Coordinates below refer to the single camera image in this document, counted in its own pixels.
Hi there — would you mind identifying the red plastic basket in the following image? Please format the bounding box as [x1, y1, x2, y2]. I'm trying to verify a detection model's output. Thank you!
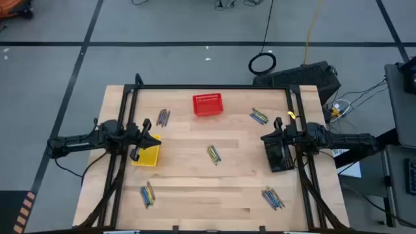
[192, 93, 224, 118]

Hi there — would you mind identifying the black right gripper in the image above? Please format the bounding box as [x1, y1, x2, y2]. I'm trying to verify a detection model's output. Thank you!
[261, 117, 298, 170]

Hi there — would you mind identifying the black orange striped mat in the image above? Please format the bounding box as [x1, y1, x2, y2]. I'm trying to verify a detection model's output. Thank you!
[0, 190, 37, 234]

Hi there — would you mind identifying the black computer case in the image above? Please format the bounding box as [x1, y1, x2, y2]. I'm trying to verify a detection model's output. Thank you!
[252, 60, 342, 105]

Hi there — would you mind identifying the black cable cluster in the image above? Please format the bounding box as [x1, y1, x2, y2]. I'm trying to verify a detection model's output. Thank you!
[213, 0, 265, 9]

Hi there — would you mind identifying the black plastic basket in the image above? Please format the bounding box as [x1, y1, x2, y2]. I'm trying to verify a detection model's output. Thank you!
[265, 139, 295, 174]

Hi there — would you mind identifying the yellow floor cable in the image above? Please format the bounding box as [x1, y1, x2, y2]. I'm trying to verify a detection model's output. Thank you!
[302, 0, 324, 65]

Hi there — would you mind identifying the grey metal cart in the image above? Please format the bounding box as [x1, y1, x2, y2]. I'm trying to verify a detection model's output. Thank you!
[382, 62, 416, 228]

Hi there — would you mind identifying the black device box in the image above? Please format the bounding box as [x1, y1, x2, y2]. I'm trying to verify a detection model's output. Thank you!
[399, 55, 416, 96]

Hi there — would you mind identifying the black stand beam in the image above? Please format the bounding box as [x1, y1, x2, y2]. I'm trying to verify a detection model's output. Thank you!
[333, 128, 401, 169]

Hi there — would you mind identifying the white cable bundle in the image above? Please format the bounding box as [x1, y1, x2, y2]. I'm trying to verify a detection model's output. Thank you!
[324, 98, 352, 120]

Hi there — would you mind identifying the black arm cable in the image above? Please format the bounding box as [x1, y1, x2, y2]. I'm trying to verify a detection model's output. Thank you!
[53, 151, 111, 187]

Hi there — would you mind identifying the yellow plastic basket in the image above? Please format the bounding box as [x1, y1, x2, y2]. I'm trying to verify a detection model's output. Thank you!
[131, 135, 162, 168]

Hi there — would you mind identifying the orange wheeled cart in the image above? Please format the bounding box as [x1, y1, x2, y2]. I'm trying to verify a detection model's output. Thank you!
[0, 0, 35, 20]

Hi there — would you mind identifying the black floor cable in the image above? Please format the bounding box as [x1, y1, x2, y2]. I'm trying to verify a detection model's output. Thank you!
[339, 182, 416, 228]

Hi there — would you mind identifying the white paper sheet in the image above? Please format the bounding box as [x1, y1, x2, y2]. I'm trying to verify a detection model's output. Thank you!
[331, 148, 363, 179]

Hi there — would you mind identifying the black aluminium table frame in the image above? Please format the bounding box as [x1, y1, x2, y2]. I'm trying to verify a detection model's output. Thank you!
[75, 73, 349, 233]

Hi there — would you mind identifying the black coiled cable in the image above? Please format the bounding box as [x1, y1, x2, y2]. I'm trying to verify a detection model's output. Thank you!
[248, 0, 278, 77]

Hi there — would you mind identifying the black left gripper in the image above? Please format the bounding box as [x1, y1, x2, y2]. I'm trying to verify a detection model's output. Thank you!
[125, 119, 162, 162]

